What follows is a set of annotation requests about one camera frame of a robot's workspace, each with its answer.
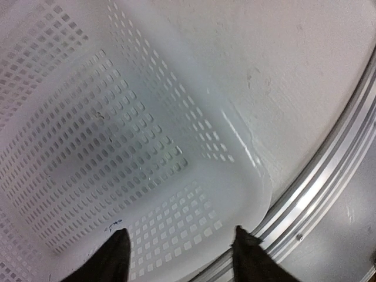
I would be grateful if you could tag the white perforated plastic basket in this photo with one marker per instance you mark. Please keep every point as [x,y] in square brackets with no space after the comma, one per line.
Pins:
[107,122]

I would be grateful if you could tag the aluminium front rail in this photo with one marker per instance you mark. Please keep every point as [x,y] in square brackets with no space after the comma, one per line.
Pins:
[323,227]

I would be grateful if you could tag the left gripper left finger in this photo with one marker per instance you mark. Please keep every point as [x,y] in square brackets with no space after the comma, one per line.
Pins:
[111,262]

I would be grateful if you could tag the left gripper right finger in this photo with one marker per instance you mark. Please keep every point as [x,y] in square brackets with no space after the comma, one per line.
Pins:
[252,263]

